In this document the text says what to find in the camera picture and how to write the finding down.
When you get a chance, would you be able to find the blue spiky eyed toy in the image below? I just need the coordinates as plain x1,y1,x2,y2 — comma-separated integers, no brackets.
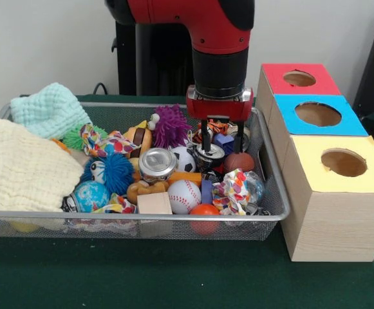
82,153,136,196

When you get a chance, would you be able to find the cream waffle cloth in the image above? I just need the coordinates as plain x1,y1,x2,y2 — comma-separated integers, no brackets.
0,118,84,213

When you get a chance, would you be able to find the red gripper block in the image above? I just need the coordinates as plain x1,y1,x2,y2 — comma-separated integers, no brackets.
185,85,254,154

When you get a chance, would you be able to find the black cable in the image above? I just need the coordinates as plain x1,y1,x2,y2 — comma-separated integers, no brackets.
92,82,110,96

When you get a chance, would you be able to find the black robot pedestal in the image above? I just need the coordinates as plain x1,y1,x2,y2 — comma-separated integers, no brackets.
111,19,196,97

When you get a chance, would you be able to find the crushed silver can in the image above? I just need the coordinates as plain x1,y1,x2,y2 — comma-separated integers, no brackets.
138,147,178,184

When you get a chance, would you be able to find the crumpled colourful paper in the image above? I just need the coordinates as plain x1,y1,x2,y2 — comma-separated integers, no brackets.
212,170,251,216

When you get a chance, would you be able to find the shallow mesh bin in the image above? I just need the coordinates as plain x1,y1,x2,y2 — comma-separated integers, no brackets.
0,100,291,242

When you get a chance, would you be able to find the purple spiky eyed toy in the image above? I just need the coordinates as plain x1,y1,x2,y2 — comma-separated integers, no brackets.
150,104,192,149

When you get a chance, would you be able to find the crumpled clear plastic wrapper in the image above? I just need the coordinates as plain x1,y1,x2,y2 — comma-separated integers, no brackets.
246,172,266,204

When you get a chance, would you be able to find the white baseball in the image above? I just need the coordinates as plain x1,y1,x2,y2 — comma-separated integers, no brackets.
167,179,202,215

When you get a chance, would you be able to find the mint green cloth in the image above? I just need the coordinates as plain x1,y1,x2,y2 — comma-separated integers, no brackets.
10,82,93,140

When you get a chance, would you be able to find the black orange drink can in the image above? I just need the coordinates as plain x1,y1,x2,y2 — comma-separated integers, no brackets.
194,144,227,174

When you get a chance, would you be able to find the small plush tiger toy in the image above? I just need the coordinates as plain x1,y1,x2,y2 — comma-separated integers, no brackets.
192,118,230,145

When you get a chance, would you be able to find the small soccer ball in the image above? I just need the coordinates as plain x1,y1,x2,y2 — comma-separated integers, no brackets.
171,146,197,173

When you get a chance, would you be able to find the wooden box with three holes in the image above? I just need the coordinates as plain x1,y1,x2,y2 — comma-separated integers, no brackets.
254,62,374,263

